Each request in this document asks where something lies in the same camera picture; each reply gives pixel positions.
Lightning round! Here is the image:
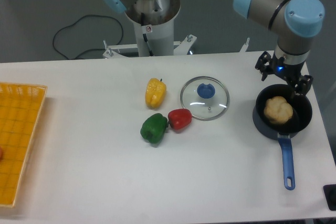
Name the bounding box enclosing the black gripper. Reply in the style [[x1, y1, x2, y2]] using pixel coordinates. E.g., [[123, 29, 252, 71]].
[[255, 51, 313, 96]]

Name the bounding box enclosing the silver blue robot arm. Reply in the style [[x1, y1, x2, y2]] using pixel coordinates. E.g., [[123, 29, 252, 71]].
[[104, 0, 325, 95]]

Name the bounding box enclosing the glass pot lid blue knob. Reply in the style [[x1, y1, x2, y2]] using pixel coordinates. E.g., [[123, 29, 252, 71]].
[[180, 76, 230, 121]]

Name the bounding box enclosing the beige bread bun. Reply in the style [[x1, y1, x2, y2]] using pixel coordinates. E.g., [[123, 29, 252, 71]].
[[264, 96, 293, 124]]

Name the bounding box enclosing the red bell pepper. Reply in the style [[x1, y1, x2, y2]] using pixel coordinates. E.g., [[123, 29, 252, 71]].
[[168, 109, 192, 130]]

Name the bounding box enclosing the black box at table edge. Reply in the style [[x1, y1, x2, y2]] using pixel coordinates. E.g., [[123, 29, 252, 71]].
[[323, 184, 336, 211]]

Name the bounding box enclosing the yellow bell pepper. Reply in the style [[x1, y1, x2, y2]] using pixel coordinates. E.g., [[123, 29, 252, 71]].
[[145, 78, 166, 109]]

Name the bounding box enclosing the green bell pepper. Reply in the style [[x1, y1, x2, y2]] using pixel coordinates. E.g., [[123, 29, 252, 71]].
[[140, 113, 168, 145]]

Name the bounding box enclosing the yellow woven basket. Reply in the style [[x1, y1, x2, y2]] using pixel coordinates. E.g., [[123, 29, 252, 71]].
[[1, 82, 47, 208]]

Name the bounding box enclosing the black pan blue handle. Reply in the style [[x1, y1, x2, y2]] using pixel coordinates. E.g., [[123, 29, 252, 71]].
[[253, 84, 312, 190]]

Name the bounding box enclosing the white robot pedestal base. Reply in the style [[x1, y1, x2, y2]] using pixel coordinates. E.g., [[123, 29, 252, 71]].
[[104, 0, 197, 57]]

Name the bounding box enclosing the black floor cable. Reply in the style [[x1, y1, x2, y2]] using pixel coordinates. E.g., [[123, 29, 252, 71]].
[[52, 14, 124, 60]]

